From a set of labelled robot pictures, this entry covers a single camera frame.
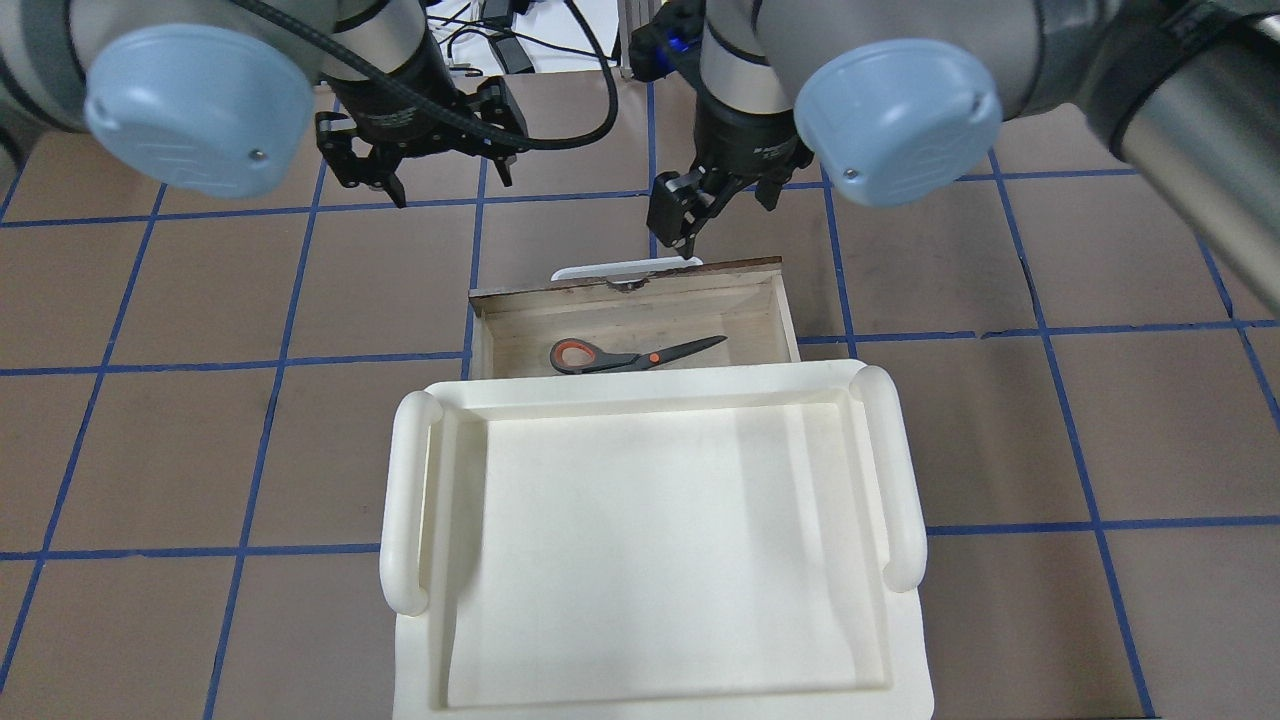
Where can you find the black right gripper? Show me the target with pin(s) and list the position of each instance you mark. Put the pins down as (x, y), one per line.
(745, 135)

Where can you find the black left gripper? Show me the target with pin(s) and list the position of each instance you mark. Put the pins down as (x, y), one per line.
(408, 108)

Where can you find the wooden drawer with white handle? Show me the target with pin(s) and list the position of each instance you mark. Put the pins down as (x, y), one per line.
(638, 311)

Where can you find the grey orange handled scissors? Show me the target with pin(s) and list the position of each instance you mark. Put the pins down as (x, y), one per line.
(572, 356)

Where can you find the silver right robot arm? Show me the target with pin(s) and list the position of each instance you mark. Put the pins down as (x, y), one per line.
(896, 99)

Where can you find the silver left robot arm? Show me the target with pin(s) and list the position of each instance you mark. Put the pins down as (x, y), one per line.
(213, 96)

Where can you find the white cabinet top tray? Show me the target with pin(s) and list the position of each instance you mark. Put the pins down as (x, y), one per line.
(736, 542)

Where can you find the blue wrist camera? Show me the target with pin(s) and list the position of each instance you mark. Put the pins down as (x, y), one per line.
(670, 40)

